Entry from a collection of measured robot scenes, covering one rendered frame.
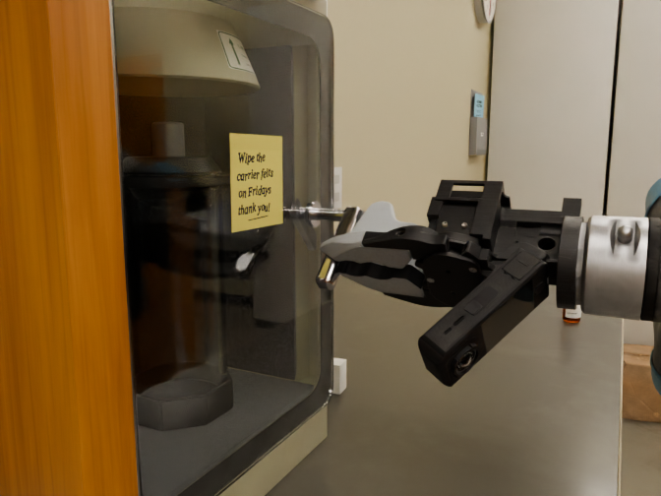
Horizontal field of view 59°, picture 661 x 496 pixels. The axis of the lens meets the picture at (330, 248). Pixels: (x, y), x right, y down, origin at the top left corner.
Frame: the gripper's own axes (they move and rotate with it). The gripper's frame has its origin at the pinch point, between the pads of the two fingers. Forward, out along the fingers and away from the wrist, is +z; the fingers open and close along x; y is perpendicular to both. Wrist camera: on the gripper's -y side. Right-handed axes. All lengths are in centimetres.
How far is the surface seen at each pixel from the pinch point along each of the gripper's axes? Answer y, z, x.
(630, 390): 114, -33, -244
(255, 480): -17.4, 5.4, -11.0
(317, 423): -8.4, 5.4, -19.0
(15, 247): -18.4, -0.4, 25.2
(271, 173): 2.9, 4.3, 8.1
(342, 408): -3.0, 7.0, -27.7
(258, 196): 0.1, 4.3, 8.3
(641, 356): 133, -37, -244
